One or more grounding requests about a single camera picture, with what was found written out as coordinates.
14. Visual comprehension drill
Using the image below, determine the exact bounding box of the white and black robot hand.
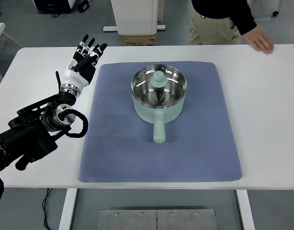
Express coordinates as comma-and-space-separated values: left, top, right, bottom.
61, 34, 108, 90

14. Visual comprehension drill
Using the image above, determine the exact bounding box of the person's hand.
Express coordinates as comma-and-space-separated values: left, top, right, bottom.
242, 27, 275, 55

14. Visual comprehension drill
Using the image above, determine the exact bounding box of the green pot with handle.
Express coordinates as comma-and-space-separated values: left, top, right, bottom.
131, 64, 188, 144

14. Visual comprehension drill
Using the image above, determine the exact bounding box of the white chair base with casters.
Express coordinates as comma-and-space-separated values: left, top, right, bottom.
272, 0, 281, 17

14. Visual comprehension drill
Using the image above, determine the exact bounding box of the person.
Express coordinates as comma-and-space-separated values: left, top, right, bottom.
188, 0, 258, 46

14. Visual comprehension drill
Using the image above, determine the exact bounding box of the black power adapter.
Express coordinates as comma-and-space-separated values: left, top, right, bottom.
77, 0, 90, 13

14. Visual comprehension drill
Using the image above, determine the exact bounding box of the black and white device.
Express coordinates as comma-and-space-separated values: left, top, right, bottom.
33, 0, 78, 12

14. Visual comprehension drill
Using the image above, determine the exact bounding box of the brown cardboard box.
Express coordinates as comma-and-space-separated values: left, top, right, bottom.
121, 34, 157, 46

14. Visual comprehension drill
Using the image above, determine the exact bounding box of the glass lid with green knob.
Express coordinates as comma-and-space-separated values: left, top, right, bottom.
131, 64, 188, 107

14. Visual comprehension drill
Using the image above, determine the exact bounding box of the blue textured mat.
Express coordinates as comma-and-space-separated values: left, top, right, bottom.
78, 61, 243, 184

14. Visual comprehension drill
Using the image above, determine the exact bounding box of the white table leg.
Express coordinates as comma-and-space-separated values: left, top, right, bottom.
235, 189, 256, 230
58, 188, 78, 230

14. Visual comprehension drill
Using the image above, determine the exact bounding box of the grey metal plate with screws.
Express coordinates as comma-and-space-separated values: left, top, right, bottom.
98, 209, 218, 230

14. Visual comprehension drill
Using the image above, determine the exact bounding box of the black floor cable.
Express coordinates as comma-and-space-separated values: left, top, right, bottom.
42, 188, 54, 230

